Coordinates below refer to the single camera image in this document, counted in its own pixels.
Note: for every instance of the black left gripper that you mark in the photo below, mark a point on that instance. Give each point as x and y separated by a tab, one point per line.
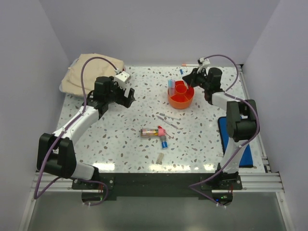
126	102

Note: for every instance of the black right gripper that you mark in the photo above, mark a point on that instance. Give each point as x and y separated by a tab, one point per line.
190	78

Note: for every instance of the peach tip white marker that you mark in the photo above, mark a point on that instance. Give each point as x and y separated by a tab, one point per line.
190	65

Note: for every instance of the purple highlighter pen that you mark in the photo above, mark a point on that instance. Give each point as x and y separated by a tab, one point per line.
173	84

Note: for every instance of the grey cap acrylic marker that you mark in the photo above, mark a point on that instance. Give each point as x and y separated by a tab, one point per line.
169	116

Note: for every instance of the blue cap grey glue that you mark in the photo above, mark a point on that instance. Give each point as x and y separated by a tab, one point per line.
163	140

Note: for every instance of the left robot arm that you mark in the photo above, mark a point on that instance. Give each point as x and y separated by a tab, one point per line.
56	154

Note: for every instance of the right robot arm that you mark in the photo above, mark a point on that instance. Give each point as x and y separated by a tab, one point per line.
242	123

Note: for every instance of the orange round organizer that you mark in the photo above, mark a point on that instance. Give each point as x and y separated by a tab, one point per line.
182	97

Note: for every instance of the beige cloth bag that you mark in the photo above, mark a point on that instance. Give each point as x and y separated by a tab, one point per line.
71	83

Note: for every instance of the clear purple gel pen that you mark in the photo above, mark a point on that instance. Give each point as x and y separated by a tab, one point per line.
167	122

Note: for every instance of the pink cap clear tube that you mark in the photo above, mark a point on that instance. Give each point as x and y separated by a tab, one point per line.
150	132

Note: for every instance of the red white eraser pen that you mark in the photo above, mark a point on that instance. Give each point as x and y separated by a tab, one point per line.
170	135

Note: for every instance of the small beige eraser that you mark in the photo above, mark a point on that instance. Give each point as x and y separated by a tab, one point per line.
160	158

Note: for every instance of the blue cloth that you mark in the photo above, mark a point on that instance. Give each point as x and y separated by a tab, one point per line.
246	160

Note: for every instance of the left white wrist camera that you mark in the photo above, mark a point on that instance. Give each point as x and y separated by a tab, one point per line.
122	77

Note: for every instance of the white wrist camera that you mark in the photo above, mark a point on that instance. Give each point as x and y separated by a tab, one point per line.
122	77
203	63

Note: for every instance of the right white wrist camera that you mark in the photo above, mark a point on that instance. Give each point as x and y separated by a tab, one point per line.
203	63

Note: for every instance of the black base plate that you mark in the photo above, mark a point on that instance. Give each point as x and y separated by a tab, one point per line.
201	185

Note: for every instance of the aluminium frame rail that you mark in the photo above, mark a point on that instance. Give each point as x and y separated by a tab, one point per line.
196	147

